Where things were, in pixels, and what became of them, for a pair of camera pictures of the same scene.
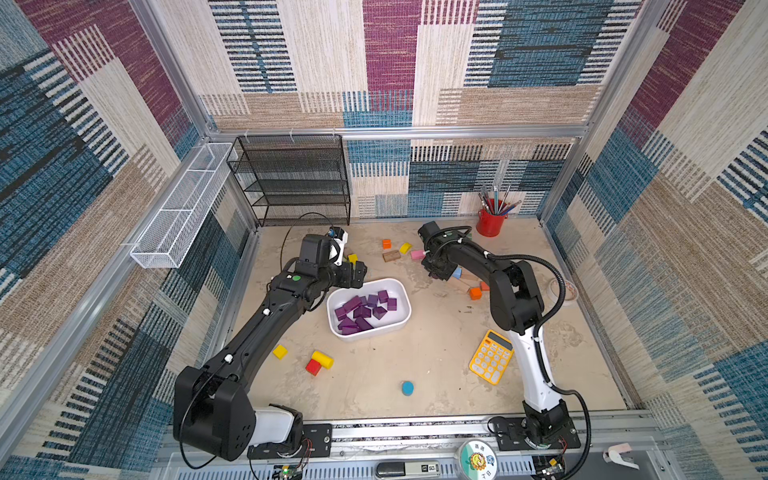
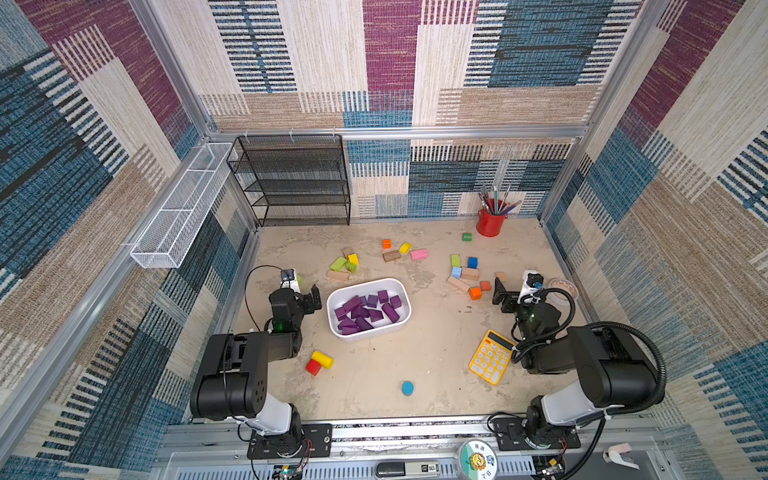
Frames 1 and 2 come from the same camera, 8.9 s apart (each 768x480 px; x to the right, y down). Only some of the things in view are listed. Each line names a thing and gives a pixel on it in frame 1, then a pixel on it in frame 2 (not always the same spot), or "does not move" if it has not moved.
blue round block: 407,388 does not move
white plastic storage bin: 391,321 does not move
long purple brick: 348,326 does not move
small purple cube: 379,312 does not move
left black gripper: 360,274 to 307,301
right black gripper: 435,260 to 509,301
